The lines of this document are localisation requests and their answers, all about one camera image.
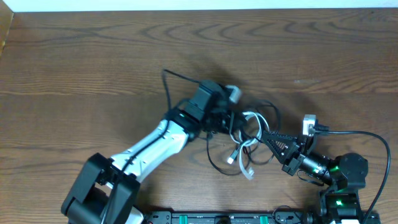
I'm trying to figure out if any black USB cable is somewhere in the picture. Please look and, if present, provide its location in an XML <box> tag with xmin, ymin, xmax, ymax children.
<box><xmin>206</xmin><ymin>99</ymin><xmax>282</xmax><ymax>176</ymax></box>

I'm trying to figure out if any white USB cable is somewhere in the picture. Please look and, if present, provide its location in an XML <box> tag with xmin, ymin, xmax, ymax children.
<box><xmin>226</xmin><ymin>111</ymin><xmax>271</xmax><ymax>181</ymax></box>

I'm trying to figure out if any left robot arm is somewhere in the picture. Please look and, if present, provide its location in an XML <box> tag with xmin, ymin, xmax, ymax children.
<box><xmin>60</xmin><ymin>80</ymin><xmax>244</xmax><ymax>223</ymax></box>

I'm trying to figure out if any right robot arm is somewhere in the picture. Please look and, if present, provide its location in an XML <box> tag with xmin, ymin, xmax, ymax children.
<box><xmin>261</xmin><ymin>129</ymin><xmax>368</xmax><ymax>223</ymax></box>

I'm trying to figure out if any wooden side panel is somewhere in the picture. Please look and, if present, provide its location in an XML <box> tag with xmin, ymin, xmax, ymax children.
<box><xmin>0</xmin><ymin>0</ymin><xmax>14</xmax><ymax>54</ymax></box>

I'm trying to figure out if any left camera black cable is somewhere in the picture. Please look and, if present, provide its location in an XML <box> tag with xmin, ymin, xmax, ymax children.
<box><xmin>99</xmin><ymin>68</ymin><xmax>203</xmax><ymax>224</ymax></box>

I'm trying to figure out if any camera black cable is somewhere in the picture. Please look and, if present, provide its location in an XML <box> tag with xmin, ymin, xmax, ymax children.
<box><xmin>315</xmin><ymin>124</ymin><xmax>391</xmax><ymax>224</ymax></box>
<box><xmin>99</xmin><ymin>68</ymin><xmax>203</xmax><ymax>224</ymax></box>

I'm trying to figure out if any right camera black cable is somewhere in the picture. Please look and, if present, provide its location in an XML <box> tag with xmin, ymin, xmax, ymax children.
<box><xmin>315</xmin><ymin>124</ymin><xmax>391</xmax><ymax>224</ymax></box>

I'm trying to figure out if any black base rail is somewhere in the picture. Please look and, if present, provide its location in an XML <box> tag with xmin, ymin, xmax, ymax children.
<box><xmin>142</xmin><ymin>210</ymin><xmax>329</xmax><ymax>224</ymax></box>

